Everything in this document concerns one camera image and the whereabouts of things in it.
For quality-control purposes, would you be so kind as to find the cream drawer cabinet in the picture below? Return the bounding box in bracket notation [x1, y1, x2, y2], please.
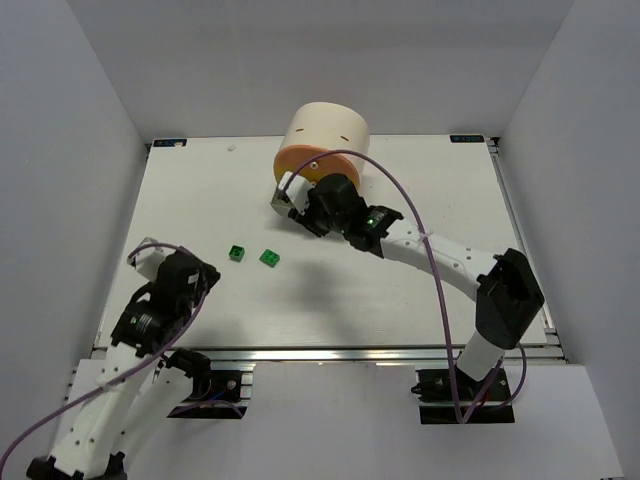
[273, 102, 370, 187]

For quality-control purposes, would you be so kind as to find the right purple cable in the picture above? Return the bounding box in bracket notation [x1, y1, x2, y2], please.
[279, 150, 527, 425]

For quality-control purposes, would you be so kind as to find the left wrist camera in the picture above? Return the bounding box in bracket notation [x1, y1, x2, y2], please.
[126, 237, 166, 282]

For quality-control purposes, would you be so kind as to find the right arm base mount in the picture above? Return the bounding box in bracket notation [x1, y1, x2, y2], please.
[410, 368, 515, 425]

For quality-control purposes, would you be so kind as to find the green lego brick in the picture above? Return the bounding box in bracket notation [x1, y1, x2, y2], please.
[228, 245, 246, 262]
[259, 249, 280, 268]

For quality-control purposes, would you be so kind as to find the orange top drawer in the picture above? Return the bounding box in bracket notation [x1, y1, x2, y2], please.
[273, 145, 360, 187]

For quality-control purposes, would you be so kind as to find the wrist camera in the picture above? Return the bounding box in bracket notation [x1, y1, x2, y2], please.
[126, 237, 166, 282]
[276, 171, 313, 214]

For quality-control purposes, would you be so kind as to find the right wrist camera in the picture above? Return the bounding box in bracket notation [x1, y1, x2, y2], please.
[276, 171, 313, 214]

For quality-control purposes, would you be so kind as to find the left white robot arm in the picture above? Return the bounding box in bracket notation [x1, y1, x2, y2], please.
[26, 243, 221, 479]

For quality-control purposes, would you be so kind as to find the blue label left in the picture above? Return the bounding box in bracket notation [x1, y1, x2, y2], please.
[152, 138, 187, 148]

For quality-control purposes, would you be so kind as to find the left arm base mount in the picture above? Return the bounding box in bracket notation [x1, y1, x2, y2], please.
[155, 348, 253, 419]

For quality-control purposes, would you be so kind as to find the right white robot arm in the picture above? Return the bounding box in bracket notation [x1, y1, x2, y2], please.
[278, 172, 545, 382]

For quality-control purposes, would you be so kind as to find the aluminium rail front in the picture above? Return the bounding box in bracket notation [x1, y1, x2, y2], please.
[199, 345, 566, 362]

